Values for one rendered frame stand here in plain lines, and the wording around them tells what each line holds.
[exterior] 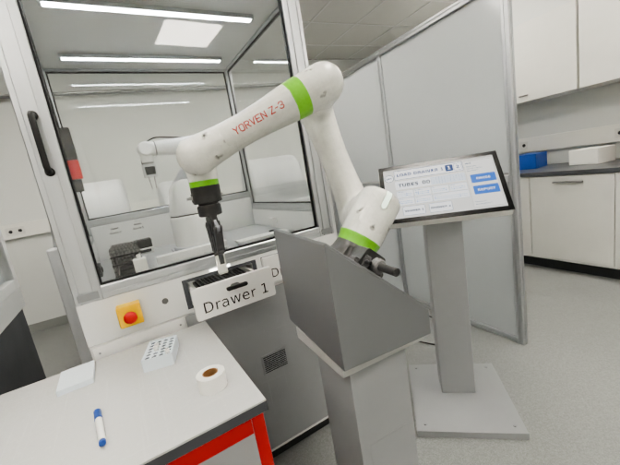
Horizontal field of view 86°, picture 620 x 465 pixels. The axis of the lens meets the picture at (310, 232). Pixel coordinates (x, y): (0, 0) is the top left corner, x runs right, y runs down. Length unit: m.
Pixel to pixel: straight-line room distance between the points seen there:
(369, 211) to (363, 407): 0.55
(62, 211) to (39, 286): 3.49
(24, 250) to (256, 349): 3.58
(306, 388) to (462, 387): 0.79
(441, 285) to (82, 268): 1.45
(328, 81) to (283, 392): 1.27
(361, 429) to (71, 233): 1.05
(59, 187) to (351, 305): 0.95
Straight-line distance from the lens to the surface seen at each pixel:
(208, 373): 0.95
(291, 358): 1.58
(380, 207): 0.96
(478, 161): 1.68
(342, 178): 1.13
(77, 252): 1.28
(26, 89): 1.33
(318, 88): 1.02
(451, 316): 1.78
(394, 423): 1.17
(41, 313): 4.81
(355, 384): 1.01
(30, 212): 4.64
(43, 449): 1.02
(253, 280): 1.22
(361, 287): 0.82
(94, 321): 1.33
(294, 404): 1.70
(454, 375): 1.94
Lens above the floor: 1.25
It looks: 11 degrees down
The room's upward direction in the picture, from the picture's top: 9 degrees counter-clockwise
